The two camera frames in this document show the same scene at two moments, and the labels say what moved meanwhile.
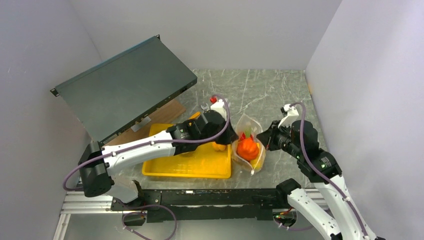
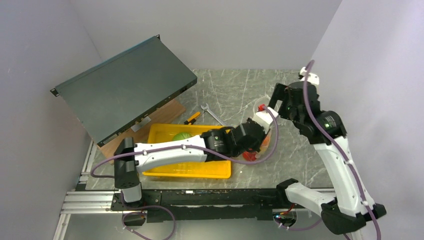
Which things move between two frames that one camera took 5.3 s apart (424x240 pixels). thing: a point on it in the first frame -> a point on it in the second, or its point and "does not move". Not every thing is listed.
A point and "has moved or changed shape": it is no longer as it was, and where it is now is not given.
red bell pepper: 246,135 has moved or changed shape
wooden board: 168,114 does not move
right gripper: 268,136 -> 279,93
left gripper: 230,136 -> 257,146
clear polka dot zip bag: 248,150 has moved or changed shape
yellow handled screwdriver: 195,115 does not move
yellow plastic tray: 206,162 does not move
